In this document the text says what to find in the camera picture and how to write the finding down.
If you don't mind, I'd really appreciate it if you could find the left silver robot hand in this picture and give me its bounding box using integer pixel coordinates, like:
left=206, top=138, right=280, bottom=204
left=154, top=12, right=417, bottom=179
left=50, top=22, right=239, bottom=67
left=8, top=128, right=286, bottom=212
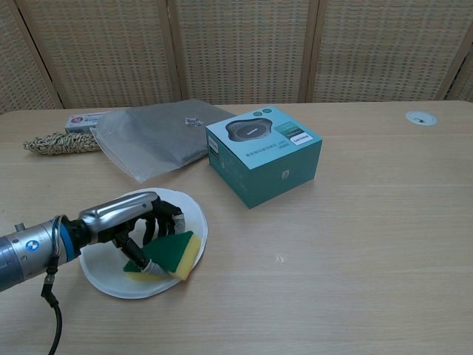
left=69, top=191, right=185, bottom=277

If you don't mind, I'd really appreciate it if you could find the green yellow sponge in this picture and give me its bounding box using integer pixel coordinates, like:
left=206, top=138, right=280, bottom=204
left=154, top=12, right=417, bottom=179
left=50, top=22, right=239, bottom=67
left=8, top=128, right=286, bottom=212
left=123, top=230, right=203, bottom=283

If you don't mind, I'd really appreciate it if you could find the white paper plate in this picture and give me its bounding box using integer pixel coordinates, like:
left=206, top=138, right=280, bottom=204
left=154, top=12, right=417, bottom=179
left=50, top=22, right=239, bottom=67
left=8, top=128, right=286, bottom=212
left=78, top=187, right=208, bottom=300

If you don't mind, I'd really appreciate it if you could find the grey cloth in plastic bag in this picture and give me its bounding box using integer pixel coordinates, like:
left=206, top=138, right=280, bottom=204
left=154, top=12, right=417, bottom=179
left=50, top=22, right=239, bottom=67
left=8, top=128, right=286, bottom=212
left=89, top=98, right=236, bottom=183

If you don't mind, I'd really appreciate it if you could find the small white printed box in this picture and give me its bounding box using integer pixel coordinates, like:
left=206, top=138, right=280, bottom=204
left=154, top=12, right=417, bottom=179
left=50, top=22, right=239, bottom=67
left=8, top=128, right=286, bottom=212
left=64, top=112, right=113, bottom=135

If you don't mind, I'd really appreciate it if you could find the teal product box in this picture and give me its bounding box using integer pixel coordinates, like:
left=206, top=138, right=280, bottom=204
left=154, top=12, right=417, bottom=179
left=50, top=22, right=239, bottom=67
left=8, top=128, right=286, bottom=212
left=205, top=104, right=322, bottom=210

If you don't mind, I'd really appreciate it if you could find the woven rattan folding screen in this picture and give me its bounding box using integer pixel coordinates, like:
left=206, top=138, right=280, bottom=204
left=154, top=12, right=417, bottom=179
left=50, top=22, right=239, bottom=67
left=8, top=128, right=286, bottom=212
left=0, top=0, right=473, bottom=115

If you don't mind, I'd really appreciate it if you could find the braided straw rope bundle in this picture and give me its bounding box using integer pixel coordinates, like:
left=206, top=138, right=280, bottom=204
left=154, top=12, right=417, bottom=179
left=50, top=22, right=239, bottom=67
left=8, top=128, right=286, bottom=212
left=22, top=131, right=101, bottom=158

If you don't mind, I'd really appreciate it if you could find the round table cable grommet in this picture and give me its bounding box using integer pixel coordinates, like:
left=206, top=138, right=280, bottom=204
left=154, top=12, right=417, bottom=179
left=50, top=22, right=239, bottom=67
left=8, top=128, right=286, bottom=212
left=405, top=110, right=438, bottom=127

